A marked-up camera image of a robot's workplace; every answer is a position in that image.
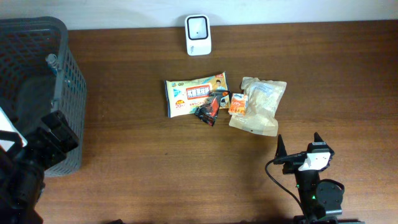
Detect orange tissue pack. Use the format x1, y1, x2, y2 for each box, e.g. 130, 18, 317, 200
228, 93, 248, 116

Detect grey plastic basket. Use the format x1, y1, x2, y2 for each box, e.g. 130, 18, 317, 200
0, 16, 88, 178

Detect black red snack packet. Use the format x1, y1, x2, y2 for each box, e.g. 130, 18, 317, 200
195, 90, 231, 126

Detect teal mouthwash bottle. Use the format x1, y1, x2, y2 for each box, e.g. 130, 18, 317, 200
45, 54, 58, 76

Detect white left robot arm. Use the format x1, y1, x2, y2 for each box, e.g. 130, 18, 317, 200
1, 110, 79, 223

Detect beige grain bag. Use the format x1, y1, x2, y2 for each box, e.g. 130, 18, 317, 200
229, 77, 287, 137

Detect yellow wet wipes pack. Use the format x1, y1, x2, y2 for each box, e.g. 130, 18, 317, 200
164, 72, 228, 118

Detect white barcode scanner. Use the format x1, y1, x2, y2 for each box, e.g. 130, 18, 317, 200
185, 14, 212, 56

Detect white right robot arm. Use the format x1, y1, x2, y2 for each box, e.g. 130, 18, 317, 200
271, 133, 360, 223

